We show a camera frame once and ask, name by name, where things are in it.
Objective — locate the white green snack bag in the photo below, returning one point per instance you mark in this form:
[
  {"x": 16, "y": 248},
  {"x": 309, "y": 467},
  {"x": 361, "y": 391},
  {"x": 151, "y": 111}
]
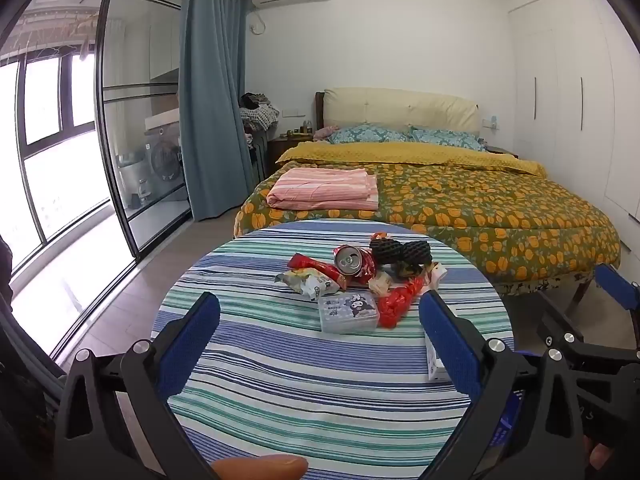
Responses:
[{"x": 307, "y": 283}]

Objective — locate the red snack wrapper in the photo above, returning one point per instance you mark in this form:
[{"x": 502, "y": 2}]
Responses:
[
  {"x": 350, "y": 260},
  {"x": 310, "y": 264}
]

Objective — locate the red foam net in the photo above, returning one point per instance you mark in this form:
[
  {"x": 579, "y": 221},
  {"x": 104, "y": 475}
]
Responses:
[{"x": 395, "y": 305}]

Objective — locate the black foam net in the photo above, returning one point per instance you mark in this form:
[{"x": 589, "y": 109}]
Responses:
[
  {"x": 416, "y": 252},
  {"x": 384, "y": 250}
]

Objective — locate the person's right hand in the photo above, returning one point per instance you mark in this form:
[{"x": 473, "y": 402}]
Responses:
[{"x": 601, "y": 467}]

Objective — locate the ceiling drying rack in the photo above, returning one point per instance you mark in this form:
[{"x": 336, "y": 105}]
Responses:
[{"x": 50, "y": 20}]

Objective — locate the wooden nightstand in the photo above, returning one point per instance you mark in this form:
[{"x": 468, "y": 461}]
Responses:
[{"x": 287, "y": 152}]

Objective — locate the sliding glass door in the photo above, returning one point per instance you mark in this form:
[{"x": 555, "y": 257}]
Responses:
[{"x": 140, "y": 110}]

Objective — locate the orange white snack packet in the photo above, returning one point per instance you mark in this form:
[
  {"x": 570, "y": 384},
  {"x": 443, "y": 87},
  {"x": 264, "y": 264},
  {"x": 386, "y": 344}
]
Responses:
[{"x": 379, "y": 235}]

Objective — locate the clothes pile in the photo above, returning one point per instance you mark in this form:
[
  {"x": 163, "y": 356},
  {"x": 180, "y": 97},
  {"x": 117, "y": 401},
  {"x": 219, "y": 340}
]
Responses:
[{"x": 257, "y": 110}]

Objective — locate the dark cloth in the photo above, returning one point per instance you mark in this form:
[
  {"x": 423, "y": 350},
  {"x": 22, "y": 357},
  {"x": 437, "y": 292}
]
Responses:
[{"x": 25, "y": 410}]

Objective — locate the wall socket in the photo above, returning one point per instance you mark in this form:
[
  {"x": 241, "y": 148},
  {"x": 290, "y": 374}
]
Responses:
[{"x": 491, "y": 122}]

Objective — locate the floral bed skirt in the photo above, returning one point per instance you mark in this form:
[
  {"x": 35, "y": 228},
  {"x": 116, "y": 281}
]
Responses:
[{"x": 540, "y": 282}]

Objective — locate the pink pillow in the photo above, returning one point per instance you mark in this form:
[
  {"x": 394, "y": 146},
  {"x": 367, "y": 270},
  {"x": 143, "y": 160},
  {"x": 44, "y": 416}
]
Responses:
[{"x": 325, "y": 132}]

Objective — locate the dark yellow wrapper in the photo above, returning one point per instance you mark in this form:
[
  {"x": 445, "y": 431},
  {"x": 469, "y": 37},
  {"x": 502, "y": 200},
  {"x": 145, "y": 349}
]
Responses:
[{"x": 410, "y": 270}]

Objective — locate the person's left hand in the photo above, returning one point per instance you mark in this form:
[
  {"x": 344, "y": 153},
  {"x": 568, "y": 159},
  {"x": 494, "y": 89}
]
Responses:
[{"x": 265, "y": 467}]

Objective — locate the orange floral quilt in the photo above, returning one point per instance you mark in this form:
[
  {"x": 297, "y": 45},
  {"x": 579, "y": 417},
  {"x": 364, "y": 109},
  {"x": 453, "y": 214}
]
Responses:
[{"x": 475, "y": 210}]

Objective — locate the white wardrobe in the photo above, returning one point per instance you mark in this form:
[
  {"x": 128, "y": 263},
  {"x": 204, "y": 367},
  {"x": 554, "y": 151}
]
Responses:
[{"x": 575, "y": 85}]

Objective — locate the clear box cartoon print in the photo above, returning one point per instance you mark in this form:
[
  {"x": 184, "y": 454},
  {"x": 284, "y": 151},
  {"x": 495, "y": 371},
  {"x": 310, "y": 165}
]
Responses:
[{"x": 345, "y": 315}]

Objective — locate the wooden bed leg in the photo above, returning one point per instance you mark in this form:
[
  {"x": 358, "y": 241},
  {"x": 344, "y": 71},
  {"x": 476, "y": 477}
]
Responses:
[{"x": 580, "y": 292}]

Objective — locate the yellow blanket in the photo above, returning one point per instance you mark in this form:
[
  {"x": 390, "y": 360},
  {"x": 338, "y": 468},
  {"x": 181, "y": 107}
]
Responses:
[{"x": 400, "y": 152}]

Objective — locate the window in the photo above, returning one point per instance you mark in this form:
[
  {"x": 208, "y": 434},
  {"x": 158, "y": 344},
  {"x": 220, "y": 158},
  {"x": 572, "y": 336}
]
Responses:
[{"x": 55, "y": 160}]

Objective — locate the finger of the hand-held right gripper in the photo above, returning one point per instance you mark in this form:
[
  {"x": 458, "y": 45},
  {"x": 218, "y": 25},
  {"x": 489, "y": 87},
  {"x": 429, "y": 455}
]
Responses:
[
  {"x": 560, "y": 325},
  {"x": 617, "y": 285}
]

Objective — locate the beige headboard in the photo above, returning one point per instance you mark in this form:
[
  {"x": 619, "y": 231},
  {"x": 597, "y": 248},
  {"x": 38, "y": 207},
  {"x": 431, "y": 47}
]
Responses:
[{"x": 400, "y": 107}]

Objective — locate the small white box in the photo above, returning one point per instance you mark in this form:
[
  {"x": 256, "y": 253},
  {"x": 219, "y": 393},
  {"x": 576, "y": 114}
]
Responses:
[{"x": 434, "y": 362}]

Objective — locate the beige wrapper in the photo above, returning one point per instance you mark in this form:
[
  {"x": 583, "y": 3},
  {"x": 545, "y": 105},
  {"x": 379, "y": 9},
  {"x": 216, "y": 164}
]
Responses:
[{"x": 381, "y": 281}]

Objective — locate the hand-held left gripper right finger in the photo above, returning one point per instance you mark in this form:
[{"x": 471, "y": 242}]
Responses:
[{"x": 450, "y": 345}]

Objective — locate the striped tablecloth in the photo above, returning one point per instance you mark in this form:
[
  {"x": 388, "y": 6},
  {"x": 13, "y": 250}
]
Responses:
[{"x": 300, "y": 385}]

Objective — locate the white orange wrapper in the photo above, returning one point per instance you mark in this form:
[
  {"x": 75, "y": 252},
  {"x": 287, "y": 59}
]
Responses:
[{"x": 436, "y": 275}]

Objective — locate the pink folded blanket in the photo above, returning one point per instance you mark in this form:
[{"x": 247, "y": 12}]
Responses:
[{"x": 325, "y": 187}]

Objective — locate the blue plastic basket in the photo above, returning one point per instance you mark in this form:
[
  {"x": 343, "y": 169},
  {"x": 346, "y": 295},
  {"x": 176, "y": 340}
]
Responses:
[{"x": 510, "y": 415}]

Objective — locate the wooden bed frame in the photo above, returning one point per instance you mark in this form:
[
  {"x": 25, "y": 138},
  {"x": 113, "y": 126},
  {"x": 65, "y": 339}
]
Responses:
[{"x": 319, "y": 110}]

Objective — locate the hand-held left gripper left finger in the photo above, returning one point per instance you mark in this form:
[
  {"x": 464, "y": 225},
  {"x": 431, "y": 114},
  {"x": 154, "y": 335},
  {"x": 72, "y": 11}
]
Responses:
[{"x": 190, "y": 340}]

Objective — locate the blue curtain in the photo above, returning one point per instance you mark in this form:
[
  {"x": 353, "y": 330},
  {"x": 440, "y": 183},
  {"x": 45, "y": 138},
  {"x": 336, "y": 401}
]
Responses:
[{"x": 210, "y": 110}]

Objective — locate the teal patterned pillow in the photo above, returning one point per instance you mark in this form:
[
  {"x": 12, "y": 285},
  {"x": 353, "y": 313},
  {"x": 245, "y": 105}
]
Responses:
[
  {"x": 445, "y": 138},
  {"x": 367, "y": 135}
]

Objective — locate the washing machine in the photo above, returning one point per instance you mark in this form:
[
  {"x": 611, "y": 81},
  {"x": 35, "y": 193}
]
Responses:
[{"x": 165, "y": 160}]

